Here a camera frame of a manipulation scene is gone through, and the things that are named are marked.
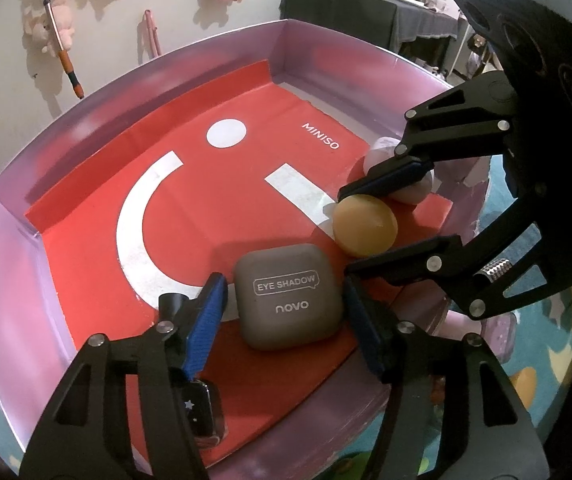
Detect red Miniso paper liner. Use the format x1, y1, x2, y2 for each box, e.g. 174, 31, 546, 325
26, 58, 456, 466

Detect pink rods against wall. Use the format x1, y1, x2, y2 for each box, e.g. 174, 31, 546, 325
144, 10, 162, 58

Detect orange round disc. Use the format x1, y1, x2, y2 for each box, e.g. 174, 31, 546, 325
510, 366, 538, 410
332, 194, 399, 258

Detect orange handled stick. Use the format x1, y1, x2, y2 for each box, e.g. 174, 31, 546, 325
42, 0, 84, 99

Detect black covered side table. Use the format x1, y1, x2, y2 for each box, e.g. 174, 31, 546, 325
280, 0, 458, 74

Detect white round compact device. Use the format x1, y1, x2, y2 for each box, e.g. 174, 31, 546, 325
362, 136, 435, 205

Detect grey eye shadow case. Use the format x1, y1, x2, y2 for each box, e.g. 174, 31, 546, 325
234, 244, 342, 350

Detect teal star tablecloth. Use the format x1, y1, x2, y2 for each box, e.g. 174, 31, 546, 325
0, 156, 572, 479

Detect black nail polish bottle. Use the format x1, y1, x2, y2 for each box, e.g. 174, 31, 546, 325
182, 379, 226, 448

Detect purple cardboard tray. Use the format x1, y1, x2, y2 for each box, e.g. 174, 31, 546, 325
0, 17, 492, 470

